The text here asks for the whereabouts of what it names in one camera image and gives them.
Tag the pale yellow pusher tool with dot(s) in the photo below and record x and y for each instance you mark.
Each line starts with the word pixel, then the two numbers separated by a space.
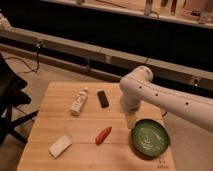
pixel 131 119

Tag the red orange pepper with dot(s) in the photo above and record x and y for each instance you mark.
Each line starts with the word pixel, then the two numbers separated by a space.
pixel 102 135

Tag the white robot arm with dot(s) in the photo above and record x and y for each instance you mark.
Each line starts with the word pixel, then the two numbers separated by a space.
pixel 137 86

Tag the green bowl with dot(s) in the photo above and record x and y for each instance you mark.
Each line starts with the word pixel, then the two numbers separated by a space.
pixel 150 138

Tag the black rectangular block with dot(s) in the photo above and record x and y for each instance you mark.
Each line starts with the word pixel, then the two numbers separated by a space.
pixel 103 99

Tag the white bottle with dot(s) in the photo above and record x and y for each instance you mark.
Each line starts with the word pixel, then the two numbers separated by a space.
pixel 79 102

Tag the white sponge block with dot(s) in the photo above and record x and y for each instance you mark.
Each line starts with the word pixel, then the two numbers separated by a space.
pixel 58 147

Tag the black office chair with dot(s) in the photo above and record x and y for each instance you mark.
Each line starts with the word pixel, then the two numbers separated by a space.
pixel 11 95

